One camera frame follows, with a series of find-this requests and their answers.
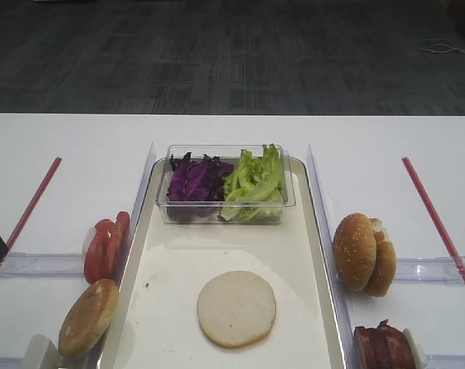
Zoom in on metal serving tray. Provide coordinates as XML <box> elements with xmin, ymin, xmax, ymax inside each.
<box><xmin>98</xmin><ymin>159</ymin><xmax>346</xmax><ymax>368</ymax></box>

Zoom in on white pusher block meat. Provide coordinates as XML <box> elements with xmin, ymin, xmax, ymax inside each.
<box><xmin>403</xmin><ymin>328</ymin><xmax>428</xmax><ymax>369</ymax></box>

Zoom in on right lower clear rail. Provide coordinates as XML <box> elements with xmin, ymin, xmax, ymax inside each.
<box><xmin>425</xmin><ymin>354</ymin><xmax>465</xmax><ymax>369</ymax></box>

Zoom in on right red tape strip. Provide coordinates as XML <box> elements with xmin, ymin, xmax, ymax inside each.
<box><xmin>402</xmin><ymin>157</ymin><xmax>465</xmax><ymax>284</ymax></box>

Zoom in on rear top bun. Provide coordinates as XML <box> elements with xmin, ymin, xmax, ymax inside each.
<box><xmin>364</xmin><ymin>218</ymin><xmax>397</xmax><ymax>298</ymax></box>

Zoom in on right clear acrylic divider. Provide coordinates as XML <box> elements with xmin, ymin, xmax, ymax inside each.
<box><xmin>306</xmin><ymin>145</ymin><xmax>360</xmax><ymax>368</ymax></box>

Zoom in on rear tomato slice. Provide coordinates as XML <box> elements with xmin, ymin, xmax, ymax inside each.
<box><xmin>106</xmin><ymin>211</ymin><xmax>130</xmax><ymax>278</ymax></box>

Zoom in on clear acrylic divider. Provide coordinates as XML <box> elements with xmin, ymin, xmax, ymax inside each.
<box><xmin>306</xmin><ymin>145</ymin><xmax>360</xmax><ymax>368</ymax></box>
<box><xmin>113</xmin><ymin>142</ymin><xmax>156</xmax><ymax>291</ymax></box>

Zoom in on white pusher block tomato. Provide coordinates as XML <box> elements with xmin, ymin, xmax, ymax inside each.
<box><xmin>82</xmin><ymin>227</ymin><xmax>97</xmax><ymax>256</ymax></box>

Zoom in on left clear acrylic divider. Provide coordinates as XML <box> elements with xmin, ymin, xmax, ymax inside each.
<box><xmin>113</xmin><ymin>142</ymin><xmax>156</xmax><ymax>291</ymax></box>

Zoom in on red tape strip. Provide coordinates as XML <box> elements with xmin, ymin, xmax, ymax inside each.
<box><xmin>6</xmin><ymin>157</ymin><xmax>62</xmax><ymax>252</ymax></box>
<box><xmin>402</xmin><ymin>157</ymin><xmax>465</xmax><ymax>284</ymax></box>

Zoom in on stack of meat patties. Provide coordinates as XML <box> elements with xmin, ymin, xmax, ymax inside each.
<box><xmin>354</xmin><ymin>319</ymin><xmax>417</xmax><ymax>369</ymax></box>

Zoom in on clear plastic salad container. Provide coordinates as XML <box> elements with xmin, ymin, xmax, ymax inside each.
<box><xmin>155</xmin><ymin>144</ymin><xmax>296</xmax><ymax>224</ymax></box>

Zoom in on left red tape strip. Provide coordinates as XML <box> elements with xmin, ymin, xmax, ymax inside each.
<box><xmin>6</xmin><ymin>157</ymin><xmax>62</xmax><ymax>252</ymax></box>

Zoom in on clear rail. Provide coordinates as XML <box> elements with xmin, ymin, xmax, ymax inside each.
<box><xmin>394</xmin><ymin>256</ymin><xmax>465</xmax><ymax>285</ymax></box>
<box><xmin>0</xmin><ymin>252</ymin><xmax>85</xmax><ymax>278</ymax></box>
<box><xmin>425</xmin><ymin>354</ymin><xmax>465</xmax><ymax>369</ymax></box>

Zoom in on green lettuce leaves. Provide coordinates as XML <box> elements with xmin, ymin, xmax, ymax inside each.
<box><xmin>218</xmin><ymin>144</ymin><xmax>284</xmax><ymax>224</ymax></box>

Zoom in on white pusher block left lower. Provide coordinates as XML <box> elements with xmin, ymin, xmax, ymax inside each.
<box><xmin>21</xmin><ymin>334</ymin><xmax>61</xmax><ymax>369</ymax></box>

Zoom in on sesame top bun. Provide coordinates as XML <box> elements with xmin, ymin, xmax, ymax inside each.
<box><xmin>333</xmin><ymin>213</ymin><xmax>377</xmax><ymax>291</ymax></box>

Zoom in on white cable on floor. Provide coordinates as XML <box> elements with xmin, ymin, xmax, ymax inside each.
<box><xmin>415</xmin><ymin>38</ymin><xmax>465</xmax><ymax>60</ymax></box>

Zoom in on bun half pale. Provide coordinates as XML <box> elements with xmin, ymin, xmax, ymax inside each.
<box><xmin>197</xmin><ymin>271</ymin><xmax>277</xmax><ymax>348</ymax></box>

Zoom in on purple cabbage leaves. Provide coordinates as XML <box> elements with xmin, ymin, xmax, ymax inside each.
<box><xmin>168</xmin><ymin>152</ymin><xmax>234</xmax><ymax>202</ymax></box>

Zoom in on right upper clear rail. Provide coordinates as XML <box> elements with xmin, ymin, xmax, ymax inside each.
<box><xmin>394</xmin><ymin>256</ymin><xmax>465</xmax><ymax>285</ymax></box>

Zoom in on left upper clear rail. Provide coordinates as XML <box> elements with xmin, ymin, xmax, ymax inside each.
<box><xmin>0</xmin><ymin>252</ymin><xmax>85</xmax><ymax>278</ymax></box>

